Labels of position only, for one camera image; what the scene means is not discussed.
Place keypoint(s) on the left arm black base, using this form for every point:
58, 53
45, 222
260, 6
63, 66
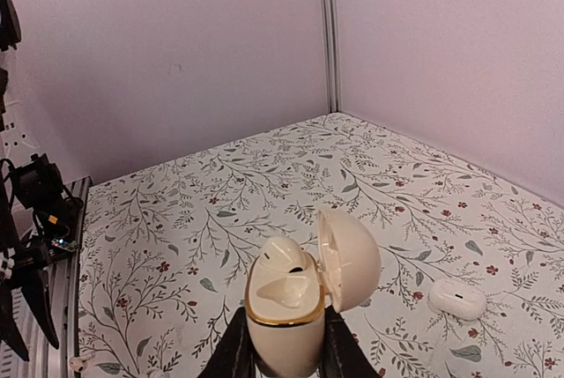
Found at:
39, 187

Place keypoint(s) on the white earbud charging case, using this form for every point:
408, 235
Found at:
285, 312

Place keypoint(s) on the white earbud on mat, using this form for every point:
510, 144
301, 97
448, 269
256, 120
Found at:
456, 298

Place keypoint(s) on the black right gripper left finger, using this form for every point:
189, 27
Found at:
234, 354

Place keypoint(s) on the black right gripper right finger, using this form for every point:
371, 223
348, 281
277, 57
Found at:
341, 355

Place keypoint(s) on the floral patterned mat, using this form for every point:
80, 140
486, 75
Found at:
167, 250

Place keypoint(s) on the left aluminium frame post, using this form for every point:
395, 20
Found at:
332, 62

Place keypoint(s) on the small white earbud near rail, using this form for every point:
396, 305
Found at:
78, 364

